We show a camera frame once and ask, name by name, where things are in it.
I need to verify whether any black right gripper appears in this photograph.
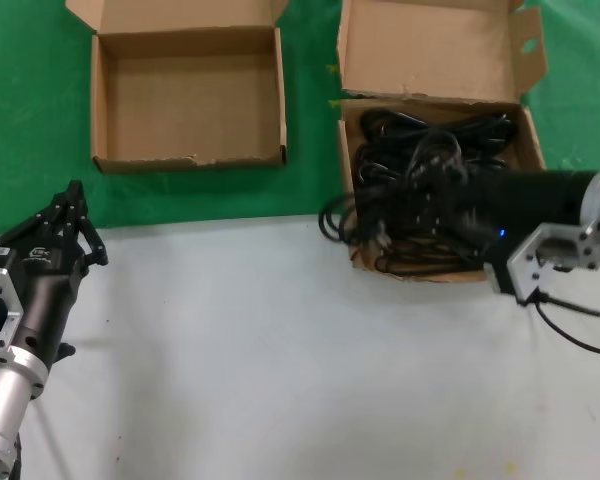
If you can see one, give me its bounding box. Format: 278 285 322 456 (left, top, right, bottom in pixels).
452 169 597 247

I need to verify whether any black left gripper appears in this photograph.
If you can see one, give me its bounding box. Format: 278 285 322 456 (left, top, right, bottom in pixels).
0 180 110 372

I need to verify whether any black robot cable silver connector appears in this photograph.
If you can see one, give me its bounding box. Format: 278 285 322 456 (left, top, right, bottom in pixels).
517 289 600 359

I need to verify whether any torn brown cardboard box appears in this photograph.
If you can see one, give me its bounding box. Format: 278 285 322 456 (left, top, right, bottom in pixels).
335 0 549 285

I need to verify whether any shallow brown cardboard box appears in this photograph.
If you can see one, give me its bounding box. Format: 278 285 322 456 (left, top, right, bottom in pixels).
64 0 291 176

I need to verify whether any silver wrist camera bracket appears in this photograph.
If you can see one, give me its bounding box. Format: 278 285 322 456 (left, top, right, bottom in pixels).
484 222 600 306
0 243 24 366

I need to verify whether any green cloth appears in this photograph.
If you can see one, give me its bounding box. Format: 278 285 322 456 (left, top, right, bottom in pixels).
0 0 600 237

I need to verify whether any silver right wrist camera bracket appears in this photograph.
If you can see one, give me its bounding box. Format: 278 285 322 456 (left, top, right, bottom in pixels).
484 222 600 306

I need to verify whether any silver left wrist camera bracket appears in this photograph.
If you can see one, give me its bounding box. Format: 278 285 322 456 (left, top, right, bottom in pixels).
0 243 24 366

